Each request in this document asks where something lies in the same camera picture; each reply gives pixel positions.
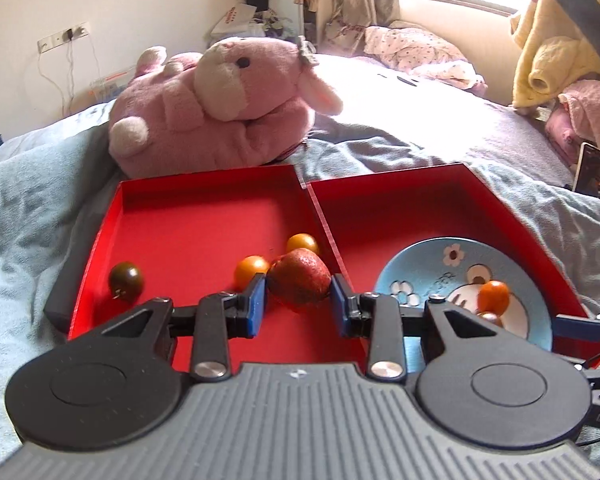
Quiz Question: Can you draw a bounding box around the small red apple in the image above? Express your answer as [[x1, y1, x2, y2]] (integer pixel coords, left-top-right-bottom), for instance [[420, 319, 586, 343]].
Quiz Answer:
[[266, 248, 332, 304]]

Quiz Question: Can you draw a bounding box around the light blue blanket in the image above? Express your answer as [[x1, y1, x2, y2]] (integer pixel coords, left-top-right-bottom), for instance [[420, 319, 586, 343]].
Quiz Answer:
[[0, 55, 600, 465]]

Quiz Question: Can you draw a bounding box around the right red tray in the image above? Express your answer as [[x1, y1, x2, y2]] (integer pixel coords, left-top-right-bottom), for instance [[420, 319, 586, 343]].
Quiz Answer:
[[304, 161, 600, 361]]

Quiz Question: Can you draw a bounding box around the pink plush rabbit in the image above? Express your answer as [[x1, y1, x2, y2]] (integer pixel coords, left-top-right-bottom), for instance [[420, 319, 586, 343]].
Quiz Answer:
[[108, 37, 343, 179]]

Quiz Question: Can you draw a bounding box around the white wall socket strip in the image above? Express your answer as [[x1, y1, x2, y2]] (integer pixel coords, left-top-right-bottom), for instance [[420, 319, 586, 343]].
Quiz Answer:
[[38, 22, 91, 54]]

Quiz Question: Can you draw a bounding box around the pink dotted cloth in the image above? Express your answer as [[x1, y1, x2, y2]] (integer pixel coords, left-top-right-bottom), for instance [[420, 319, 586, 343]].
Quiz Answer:
[[364, 26, 488, 96]]

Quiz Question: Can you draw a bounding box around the large dark brown tomato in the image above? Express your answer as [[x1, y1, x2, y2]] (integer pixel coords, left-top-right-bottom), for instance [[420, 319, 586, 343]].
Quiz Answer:
[[477, 311, 504, 328]]

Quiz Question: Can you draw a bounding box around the small dark tomato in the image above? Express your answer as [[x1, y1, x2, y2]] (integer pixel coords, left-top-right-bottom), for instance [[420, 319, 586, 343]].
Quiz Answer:
[[108, 261, 145, 302]]

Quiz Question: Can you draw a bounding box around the blue tiger plate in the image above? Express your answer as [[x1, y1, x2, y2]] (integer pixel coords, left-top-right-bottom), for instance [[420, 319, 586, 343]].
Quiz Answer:
[[375, 237, 553, 350]]

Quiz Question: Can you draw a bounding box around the red tray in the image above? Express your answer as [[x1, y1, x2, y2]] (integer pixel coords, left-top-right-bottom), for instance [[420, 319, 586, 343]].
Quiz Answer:
[[68, 165, 366, 372], [304, 161, 600, 361]]

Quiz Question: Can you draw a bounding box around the left red tray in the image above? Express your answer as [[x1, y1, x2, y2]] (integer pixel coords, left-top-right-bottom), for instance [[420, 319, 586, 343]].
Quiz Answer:
[[68, 165, 366, 372]]

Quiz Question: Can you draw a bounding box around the smartphone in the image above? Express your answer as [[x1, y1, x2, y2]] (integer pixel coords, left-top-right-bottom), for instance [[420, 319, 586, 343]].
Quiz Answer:
[[572, 142, 600, 197]]

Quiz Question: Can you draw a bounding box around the black box under tray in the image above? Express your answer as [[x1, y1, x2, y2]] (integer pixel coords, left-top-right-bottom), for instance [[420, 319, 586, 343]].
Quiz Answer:
[[43, 198, 109, 335]]

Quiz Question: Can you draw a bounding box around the yellow orange fruit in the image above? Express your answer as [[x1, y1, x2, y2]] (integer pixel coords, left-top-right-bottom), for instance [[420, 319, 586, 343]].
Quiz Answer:
[[286, 233, 321, 255]]

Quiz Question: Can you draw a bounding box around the orange kumquat behind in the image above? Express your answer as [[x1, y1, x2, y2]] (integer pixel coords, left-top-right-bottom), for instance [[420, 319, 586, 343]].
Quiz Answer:
[[234, 255, 270, 290]]

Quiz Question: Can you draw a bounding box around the orange tangerine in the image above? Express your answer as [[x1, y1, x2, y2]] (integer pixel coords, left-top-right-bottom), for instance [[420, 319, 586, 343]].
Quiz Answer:
[[477, 281, 510, 315]]

